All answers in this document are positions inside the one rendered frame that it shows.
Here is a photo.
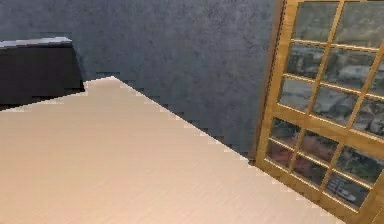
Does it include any wooden framed glass door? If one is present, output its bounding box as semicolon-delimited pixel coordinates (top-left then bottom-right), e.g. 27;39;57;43
254;0;384;224

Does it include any black cabinet with grey top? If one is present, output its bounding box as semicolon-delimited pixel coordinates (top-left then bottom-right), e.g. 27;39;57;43
0;36;86;107

